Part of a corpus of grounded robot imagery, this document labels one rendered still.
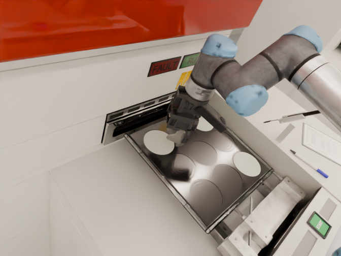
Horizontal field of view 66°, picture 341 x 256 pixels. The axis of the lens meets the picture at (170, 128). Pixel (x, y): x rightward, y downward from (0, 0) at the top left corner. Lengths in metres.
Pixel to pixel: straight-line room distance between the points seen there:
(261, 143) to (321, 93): 0.46
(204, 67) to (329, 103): 0.26
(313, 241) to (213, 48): 0.55
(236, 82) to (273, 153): 0.47
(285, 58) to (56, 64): 0.45
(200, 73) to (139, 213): 0.41
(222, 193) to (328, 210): 0.32
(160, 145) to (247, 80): 0.37
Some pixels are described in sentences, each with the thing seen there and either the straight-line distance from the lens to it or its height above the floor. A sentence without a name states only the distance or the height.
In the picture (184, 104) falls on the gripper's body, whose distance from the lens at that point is 0.69.
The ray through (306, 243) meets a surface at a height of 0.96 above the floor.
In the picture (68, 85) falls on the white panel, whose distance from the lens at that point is 0.60.
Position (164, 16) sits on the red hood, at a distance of 0.58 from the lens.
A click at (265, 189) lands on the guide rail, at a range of 0.97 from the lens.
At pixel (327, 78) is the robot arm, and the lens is 0.56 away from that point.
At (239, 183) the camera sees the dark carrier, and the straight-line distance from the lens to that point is 0.85.
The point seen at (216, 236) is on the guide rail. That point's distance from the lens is 0.80.
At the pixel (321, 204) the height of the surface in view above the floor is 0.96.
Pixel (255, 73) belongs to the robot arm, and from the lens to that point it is 0.56.
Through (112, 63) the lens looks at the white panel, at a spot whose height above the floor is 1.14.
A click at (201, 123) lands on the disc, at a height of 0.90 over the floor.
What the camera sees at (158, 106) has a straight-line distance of 0.87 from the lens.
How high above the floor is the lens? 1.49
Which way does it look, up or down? 42 degrees down
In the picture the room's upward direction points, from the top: 25 degrees clockwise
